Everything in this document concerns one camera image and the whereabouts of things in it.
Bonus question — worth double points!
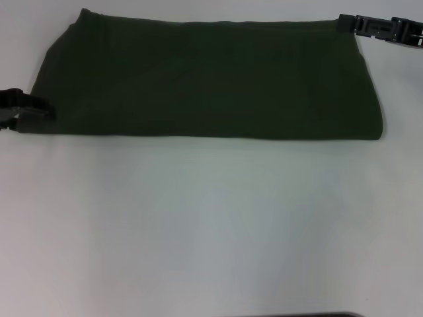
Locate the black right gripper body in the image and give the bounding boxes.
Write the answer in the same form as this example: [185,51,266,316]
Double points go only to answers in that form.
[391,17,423,51]

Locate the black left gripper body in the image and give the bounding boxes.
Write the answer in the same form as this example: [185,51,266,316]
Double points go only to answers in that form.
[0,87,24,132]

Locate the dark green FREE! t-shirt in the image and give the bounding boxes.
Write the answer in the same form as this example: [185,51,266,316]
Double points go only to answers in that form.
[17,7,384,142]

